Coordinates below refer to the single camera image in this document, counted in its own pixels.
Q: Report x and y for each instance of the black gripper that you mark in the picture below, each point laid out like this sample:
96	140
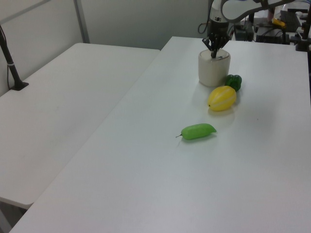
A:
218	28

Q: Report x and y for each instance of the cream garbage bin with lid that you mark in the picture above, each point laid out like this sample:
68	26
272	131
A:
213	70

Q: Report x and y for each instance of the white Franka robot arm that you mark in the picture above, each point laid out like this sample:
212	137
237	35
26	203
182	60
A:
233	11

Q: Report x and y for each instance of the green and black device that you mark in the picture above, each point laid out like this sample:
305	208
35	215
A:
243	31

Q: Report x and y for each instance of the thin black upright pole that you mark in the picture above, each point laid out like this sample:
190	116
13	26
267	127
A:
251	26

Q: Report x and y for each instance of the green bell pepper toy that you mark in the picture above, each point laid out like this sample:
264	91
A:
233	82

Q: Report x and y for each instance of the black equipment box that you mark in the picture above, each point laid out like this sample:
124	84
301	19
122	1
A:
268	37

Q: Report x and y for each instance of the yellow striped melon toy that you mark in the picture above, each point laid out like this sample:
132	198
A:
221	98

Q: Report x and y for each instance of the yellow handheld tool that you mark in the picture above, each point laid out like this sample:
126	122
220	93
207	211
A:
278	22

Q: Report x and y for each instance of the light green pea pod toy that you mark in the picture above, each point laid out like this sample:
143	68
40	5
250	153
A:
197	131

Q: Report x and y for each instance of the white side table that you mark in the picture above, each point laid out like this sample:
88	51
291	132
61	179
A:
60	109

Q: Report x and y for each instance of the black pole with base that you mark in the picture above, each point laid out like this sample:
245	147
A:
11	66

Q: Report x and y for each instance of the black camera stand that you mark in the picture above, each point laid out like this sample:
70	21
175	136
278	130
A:
303	38

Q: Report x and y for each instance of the grey metal partition post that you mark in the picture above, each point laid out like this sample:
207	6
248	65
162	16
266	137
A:
81	21

